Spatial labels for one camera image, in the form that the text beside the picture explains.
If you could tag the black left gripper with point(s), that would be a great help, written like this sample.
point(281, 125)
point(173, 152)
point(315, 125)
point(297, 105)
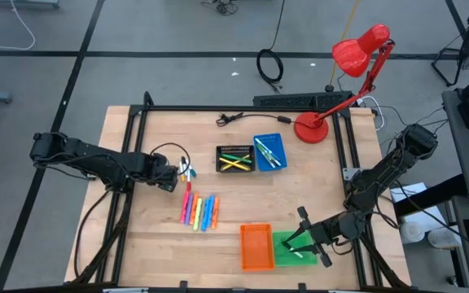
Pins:
point(163, 173)

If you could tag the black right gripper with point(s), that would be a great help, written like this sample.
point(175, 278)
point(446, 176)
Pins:
point(322, 236)

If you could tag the white marker green cap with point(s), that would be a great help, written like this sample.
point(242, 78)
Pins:
point(297, 254)
point(265, 155)

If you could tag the white marker yellow cap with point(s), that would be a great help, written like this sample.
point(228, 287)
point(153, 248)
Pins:
point(182, 177)

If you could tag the white marker teal cap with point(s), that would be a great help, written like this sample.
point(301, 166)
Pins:
point(194, 173)

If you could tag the pink highlighter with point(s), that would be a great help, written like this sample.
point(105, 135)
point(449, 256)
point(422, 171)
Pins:
point(184, 207)

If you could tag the purple highlighter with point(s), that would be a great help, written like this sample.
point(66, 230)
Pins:
point(189, 209)

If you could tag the orange highlighter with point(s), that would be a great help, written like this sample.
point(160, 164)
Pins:
point(194, 208)
point(216, 212)

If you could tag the yellow-green highlighter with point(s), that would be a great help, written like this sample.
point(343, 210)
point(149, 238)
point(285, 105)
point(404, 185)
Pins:
point(197, 215)

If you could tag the blue highlighter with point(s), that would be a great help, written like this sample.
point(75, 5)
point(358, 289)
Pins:
point(210, 209)
point(205, 215)

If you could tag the yellow pen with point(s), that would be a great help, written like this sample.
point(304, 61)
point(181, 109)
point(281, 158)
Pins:
point(228, 162)
point(242, 159)

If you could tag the green pen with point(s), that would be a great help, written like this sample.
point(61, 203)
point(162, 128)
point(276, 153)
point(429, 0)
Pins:
point(236, 158)

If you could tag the white marker blue cap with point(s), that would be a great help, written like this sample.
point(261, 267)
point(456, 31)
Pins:
point(273, 151)
point(267, 150)

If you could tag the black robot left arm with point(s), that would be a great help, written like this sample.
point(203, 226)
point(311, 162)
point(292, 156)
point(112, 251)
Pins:
point(96, 156)

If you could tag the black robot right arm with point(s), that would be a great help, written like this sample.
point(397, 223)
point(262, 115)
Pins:
point(381, 171)

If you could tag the green plastic basket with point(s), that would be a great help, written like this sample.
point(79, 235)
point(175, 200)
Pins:
point(283, 260)

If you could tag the orange plastic basket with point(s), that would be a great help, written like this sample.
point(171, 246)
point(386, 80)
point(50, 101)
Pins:
point(257, 248)

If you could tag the black plastic basket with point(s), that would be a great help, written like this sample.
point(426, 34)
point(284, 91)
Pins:
point(236, 149)

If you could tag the blue plastic basket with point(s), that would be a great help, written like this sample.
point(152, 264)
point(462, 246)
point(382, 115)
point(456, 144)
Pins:
point(279, 142)

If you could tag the white plastic cup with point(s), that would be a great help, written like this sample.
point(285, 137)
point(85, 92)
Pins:
point(442, 238)
point(411, 232)

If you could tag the black diagonal beam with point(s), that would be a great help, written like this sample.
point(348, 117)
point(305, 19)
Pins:
point(430, 194)

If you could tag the red desk lamp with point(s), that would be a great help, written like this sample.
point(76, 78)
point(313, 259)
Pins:
point(352, 55)

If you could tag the gray platform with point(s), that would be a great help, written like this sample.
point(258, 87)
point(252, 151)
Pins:
point(24, 3)

